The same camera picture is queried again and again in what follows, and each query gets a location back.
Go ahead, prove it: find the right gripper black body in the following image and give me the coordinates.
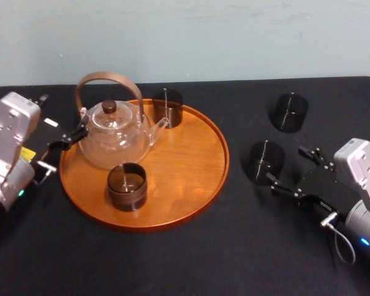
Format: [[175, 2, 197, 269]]
[[295, 165, 360, 217]]

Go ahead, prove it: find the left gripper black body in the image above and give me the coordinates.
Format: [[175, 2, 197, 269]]
[[20, 116, 66, 186]]

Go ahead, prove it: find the round wooden tray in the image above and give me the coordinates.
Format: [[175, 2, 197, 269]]
[[59, 98, 231, 233]]

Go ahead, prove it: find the dark smoked glass cup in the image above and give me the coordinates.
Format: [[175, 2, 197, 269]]
[[268, 92, 310, 134], [107, 162, 148, 213], [244, 139, 286, 187], [152, 88, 184, 129]]

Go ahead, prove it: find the glass lid with brown knob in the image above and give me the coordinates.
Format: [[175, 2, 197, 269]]
[[91, 99, 134, 125]]

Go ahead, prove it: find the black table cloth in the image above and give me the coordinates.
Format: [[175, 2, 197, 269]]
[[0, 76, 370, 296]]

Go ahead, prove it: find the left gripper cable with plug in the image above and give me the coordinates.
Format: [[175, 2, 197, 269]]
[[33, 160, 58, 186]]

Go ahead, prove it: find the gripper cable with plug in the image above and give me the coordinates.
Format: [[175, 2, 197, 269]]
[[33, 160, 58, 186], [319, 212, 357, 266]]

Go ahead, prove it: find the glass teapot with brown handle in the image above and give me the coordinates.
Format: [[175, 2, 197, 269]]
[[74, 71, 170, 171]]

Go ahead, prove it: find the right gripper cable with plug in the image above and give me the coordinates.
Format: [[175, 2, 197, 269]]
[[319, 212, 357, 266]]

